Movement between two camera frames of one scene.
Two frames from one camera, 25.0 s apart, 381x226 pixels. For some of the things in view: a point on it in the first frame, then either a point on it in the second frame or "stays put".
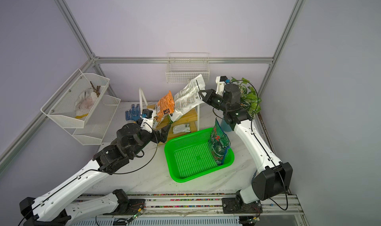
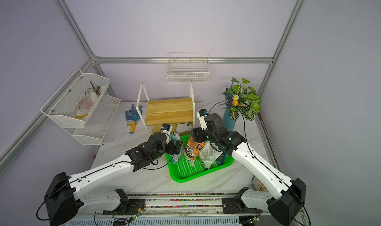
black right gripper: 212,94 to 198,135
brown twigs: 97,90 stays put
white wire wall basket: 183,67 stays put
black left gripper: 158,138 to 172,149
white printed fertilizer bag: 188,98 to 209,152
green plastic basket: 189,156 stays put
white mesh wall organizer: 82,107 stays put
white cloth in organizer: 85,102 stays put
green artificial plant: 249,100 stays put
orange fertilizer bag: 165,106 to 192,149
